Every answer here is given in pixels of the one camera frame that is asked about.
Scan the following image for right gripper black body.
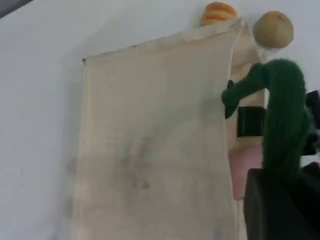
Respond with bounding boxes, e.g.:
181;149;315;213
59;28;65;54
304;90;320;157

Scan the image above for round tan potato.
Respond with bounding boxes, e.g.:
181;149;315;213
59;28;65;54
252;10;295;49

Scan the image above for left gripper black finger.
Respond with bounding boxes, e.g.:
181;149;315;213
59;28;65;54
243;167;276;240
296;172;320;240

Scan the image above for pale pink peach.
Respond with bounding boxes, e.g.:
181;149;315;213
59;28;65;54
229;146;264;201

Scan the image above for white canvas handbag green handles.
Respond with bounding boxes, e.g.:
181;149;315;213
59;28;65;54
71;18;314;240

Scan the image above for ridged orange bread roll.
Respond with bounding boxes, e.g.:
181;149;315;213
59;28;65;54
199;1;238;27

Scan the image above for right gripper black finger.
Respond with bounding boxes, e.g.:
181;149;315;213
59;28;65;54
236;106;267;138

